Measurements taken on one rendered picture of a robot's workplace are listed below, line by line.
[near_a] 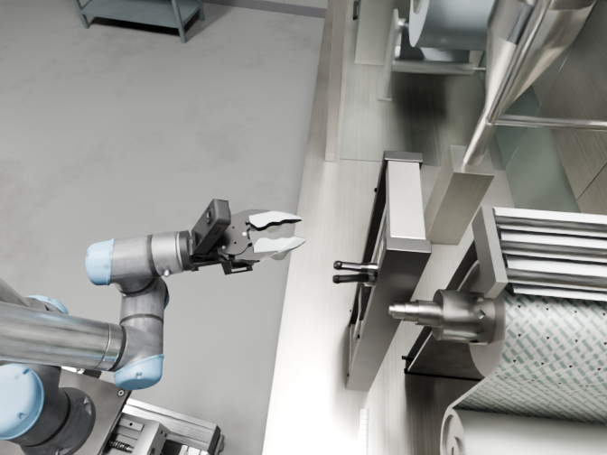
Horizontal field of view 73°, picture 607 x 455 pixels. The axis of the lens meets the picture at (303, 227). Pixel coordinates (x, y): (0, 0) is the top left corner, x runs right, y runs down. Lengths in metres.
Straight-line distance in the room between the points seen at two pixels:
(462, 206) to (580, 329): 0.57
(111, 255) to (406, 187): 0.48
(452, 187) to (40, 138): 2.77
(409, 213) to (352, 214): 0.69
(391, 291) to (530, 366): 0.17
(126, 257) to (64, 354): 0.16
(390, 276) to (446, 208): 0.56
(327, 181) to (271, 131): 1.61
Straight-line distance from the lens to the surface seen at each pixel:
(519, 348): 0.52
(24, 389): 0.94
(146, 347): 0.76
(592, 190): 1.03
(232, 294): 2.08
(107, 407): 1.12
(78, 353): 0.72
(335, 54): 1.10
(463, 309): 0.54
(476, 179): 0.99
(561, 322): 0.53
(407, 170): 0.55
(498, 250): 0.48
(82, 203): 2.70
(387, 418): 0.95
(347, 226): 1.16
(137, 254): 0.73
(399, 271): 0.50
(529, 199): 1.26
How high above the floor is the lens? 1.82
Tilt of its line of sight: 53 degrees down
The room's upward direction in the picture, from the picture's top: straight up
